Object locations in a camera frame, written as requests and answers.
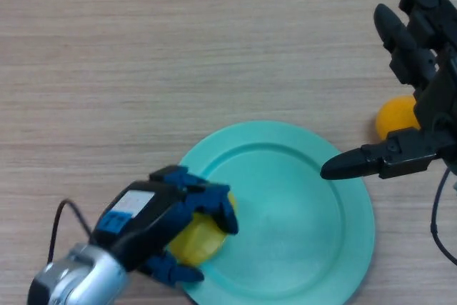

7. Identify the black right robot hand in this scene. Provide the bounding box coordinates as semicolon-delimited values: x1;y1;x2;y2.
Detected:
320;0;457;181

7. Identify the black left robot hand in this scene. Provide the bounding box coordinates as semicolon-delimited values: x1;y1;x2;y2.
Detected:
89;164;239;288

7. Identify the yellow starfruit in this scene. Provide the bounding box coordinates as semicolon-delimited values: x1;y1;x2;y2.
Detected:
167;192;239;266

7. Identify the turquoise green plate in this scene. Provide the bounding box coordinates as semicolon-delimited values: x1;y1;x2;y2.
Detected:
176;121;376;305

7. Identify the orange round fruit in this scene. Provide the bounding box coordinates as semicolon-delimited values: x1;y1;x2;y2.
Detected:
375;95;421;141

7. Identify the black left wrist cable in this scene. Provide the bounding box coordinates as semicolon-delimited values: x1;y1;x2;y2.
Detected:
47;199;92;263

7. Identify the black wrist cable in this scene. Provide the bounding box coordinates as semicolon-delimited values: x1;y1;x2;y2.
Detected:
431;167;457;265
47;199;92;263

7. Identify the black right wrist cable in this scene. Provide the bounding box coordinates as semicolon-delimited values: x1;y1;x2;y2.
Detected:
431;167;457;265

